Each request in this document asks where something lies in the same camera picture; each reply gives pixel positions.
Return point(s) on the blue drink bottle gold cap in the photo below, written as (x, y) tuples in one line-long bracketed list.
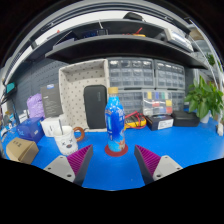
[(115, 123)]

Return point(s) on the yellow multimeter with leads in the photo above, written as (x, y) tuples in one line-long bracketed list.
[(135, 122)]

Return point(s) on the metal spoon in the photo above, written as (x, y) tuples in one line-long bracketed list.
[(61, 126)]

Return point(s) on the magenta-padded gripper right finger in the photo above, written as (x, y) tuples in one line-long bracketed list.
[(165, 166)]

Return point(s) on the dark grey product box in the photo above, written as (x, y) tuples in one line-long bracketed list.
[(51, 100)]

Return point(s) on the blue tissue box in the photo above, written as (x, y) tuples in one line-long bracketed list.
[(30, 129)]

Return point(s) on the flat black box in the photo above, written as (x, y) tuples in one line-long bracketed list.
[(186, 118)]

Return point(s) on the red round coaster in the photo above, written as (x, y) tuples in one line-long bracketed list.
[(116, 153)]

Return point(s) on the wide grey drawer cabinet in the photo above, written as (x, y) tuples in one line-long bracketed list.
[(130, 73)]

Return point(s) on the white shelf rack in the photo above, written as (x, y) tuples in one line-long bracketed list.
[(211, 50)]

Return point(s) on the black box with white label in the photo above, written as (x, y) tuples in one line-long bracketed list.
[(160, 122)]

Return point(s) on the purple bag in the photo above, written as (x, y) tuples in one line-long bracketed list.
[(35, 106)]

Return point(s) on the teal tool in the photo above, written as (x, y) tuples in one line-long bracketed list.
[(10, 88)]

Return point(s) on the small grey drawer cabinet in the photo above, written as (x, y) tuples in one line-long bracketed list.
[(131, 101)]

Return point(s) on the brown cardboard box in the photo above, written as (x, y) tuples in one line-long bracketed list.
[(21, 150)]

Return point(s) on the white mug with face print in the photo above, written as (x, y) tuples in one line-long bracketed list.
[(66, 143)]

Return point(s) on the white dotted storage box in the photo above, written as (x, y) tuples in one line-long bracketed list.
[(71, 96)]

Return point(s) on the green potted plant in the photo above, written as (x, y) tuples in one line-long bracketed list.
[(203, 98)]

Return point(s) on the black wall shelf unit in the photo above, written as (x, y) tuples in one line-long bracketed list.
[(116, 46)]

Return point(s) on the white power adapter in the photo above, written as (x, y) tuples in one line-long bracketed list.
[(220, 129)]

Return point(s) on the drawer cabinet with coloured parts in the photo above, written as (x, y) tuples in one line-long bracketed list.
[(160, 102)]

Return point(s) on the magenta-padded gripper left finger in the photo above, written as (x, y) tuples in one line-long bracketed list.
[(61, 166)]

